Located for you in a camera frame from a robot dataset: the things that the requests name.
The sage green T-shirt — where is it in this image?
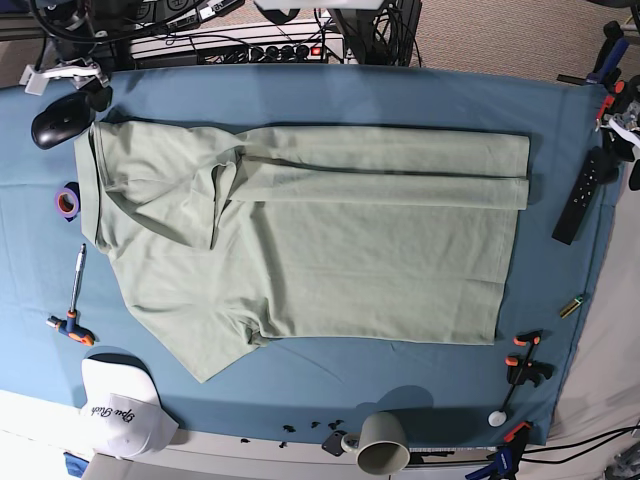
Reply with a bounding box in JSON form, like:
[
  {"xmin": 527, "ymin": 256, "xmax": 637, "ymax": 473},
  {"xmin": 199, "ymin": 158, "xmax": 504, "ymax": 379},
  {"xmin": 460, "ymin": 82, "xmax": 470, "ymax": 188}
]
[{"xmin": 74, "ymin": 121, "xmax": 530, "ymax": 382}]

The blue orange clamp bottom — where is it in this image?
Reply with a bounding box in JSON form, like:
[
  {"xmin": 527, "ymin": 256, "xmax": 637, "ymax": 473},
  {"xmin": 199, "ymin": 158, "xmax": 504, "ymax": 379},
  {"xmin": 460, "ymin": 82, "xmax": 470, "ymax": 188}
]
[{"xmin": 465, "ymin": 421, "xmax": 532, "ymax": 480}]

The black orange bar clamp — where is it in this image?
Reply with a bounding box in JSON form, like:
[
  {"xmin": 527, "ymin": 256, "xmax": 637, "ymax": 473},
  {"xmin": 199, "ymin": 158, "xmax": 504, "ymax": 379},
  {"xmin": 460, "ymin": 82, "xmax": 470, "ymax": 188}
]
[{"xmin": 487, "ymin": 330, "xmax": 554, "ymax": 428}]

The small brass green stick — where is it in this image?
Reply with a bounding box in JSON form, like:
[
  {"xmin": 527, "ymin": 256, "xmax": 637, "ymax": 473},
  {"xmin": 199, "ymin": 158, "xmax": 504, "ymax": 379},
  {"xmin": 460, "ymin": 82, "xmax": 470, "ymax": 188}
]
[{"xmin": 559, "ymin": 295, "xmax": 584, "ymax": 319}]

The blue table cloth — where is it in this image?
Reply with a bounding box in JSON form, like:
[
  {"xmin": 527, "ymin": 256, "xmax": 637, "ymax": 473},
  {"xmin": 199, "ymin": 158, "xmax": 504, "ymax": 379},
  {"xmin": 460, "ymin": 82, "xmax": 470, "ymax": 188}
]
[{"xmin": 1, "ymin": 65, "xmax": 621, "ymax": 446}]

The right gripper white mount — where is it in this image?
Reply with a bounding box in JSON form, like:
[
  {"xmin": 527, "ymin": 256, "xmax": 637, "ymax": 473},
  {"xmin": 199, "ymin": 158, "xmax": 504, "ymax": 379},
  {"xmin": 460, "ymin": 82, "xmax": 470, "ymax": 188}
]
[{"xmin": 19, "ymin": 57, "xmax": 113, "ymax": 112}]

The white baseball cap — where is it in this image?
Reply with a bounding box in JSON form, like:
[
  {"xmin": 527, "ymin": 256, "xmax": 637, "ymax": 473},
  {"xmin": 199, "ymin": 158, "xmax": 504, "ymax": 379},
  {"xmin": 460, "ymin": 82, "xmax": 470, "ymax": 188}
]
[{"xmin": 81, "ymin": 358, "xmax": 178, "ymax": 460}]

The black remote control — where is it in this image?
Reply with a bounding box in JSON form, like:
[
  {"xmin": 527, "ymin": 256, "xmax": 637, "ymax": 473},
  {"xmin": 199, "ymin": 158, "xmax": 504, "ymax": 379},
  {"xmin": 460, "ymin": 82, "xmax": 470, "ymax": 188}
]
[{"xmin": 552, "ymin": 147, "xmax": 610, "ymax": 245}]

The small dark square plate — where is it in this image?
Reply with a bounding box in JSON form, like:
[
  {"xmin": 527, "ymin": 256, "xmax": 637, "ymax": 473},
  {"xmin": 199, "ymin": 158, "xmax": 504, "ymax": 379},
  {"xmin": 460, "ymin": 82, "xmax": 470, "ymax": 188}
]
[{"xmin": 321, "ymin": 430, "xmax": 346, "ymax": 457}]

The grey green mug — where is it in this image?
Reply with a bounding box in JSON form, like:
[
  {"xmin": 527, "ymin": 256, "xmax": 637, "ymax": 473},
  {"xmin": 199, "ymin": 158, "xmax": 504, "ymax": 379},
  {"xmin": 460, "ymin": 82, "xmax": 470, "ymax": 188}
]
[{"xmin": 340, "ymin": 412, "xmax": 410, "ymax": 476}]

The purple tape roll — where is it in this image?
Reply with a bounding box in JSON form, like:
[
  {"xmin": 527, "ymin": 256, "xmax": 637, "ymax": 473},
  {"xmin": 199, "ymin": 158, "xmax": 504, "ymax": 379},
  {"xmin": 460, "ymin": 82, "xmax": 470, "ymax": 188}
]
[{"xmin": 55, "ymin": 182, "xmax": 81, "ymax": 222}]

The orange handled T wrench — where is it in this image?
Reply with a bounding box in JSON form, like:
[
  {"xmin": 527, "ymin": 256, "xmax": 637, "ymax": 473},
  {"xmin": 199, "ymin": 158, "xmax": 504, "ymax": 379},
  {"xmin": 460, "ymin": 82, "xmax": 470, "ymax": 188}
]
[{"xmin": 46, "ymin": 244, "xmax": 95, "ymax": 346}]

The black orange clamp top right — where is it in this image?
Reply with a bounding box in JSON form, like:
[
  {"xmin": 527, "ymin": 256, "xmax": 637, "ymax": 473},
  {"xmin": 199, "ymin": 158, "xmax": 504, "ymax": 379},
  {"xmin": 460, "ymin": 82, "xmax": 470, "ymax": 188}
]
[{"xmin": 595, "ymin": 75, "xmax": 639, "ymax": 131}]

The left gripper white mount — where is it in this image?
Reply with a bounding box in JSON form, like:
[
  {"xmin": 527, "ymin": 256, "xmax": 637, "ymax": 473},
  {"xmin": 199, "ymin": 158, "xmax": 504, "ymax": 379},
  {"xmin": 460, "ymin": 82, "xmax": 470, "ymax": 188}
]
[{"xmin": 599, "ymin": 102, "xmax": 640, "ymax": 185}]

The black computer mouse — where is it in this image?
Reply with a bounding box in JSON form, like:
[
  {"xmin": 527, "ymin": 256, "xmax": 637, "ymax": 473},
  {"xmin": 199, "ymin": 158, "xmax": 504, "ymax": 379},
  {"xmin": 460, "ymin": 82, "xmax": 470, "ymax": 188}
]
[{"xmin": 31, "ymin": 92, "xmax": 95, "ymax": 150}]

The blue handled clamp top right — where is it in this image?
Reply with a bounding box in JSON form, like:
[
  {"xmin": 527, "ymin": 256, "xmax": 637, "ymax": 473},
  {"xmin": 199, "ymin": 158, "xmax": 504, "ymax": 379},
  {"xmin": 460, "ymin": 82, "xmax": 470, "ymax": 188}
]
[{"xmin": 556, "ymin": 21, "xmax": 629, "ymax": 89}]

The black power strip red switch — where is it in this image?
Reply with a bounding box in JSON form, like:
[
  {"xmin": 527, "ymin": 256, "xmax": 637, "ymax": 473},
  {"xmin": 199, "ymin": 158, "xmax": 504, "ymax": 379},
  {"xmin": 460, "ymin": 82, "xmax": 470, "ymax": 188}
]
[{"xmin": 196, "ymin": 43, "xmax": 329, "ymax": 65}]

